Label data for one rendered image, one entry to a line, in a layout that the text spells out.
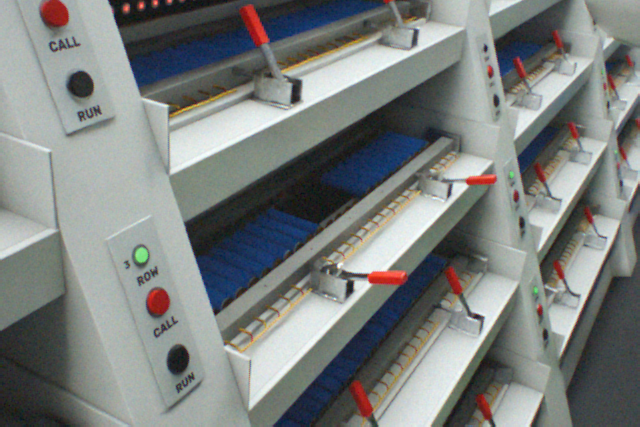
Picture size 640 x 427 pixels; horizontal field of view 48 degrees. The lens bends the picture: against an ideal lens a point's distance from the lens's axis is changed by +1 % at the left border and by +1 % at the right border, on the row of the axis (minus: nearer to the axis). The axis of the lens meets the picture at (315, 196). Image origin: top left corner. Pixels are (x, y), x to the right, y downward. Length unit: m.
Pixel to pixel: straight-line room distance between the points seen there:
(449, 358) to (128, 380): 0.53
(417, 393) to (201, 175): 0.44
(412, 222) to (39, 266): 0.50
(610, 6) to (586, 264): 1.07
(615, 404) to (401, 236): 0.71
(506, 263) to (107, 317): 0.75
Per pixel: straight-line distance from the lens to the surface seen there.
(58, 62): 0.46
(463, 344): 0.96
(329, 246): 0.73
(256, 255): 0.71
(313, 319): 0.66
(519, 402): 1.17
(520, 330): 1.16
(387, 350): 0.88
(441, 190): 0.90
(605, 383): 1.48
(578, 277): 1.53
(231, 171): 0.57
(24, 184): 0.45
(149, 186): 0.49
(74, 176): 0.45
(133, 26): 0.73
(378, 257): 0.76
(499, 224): 1.08
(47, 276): 0.45
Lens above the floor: 0.80
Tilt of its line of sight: 15 degrees down
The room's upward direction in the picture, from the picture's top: 16 degrees counter-clockwise
